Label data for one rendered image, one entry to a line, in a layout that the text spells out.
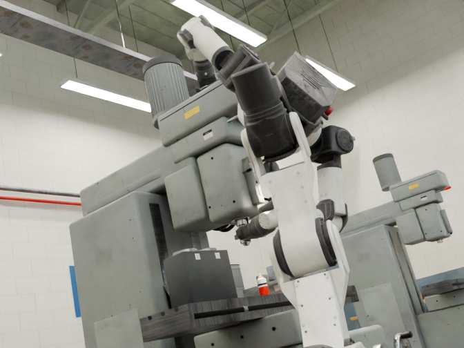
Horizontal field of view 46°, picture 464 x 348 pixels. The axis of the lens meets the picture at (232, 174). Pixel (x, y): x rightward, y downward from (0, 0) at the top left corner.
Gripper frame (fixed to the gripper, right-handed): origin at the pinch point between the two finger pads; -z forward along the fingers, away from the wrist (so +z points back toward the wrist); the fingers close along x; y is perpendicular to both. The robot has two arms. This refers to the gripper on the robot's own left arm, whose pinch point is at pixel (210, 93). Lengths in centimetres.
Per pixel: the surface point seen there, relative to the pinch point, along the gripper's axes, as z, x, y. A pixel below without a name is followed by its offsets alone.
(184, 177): -18.3, -19.8, -32.5
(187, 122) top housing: -1.7, -13.1, -16.0
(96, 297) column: -59, -73, -54
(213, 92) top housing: 10.2, 1.1, -15.3
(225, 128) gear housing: 1.0, 2.6, -30.1
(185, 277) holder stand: -8, -23, -96
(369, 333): -42, 35, -113
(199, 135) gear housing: -4.4, -8.9, -23.9
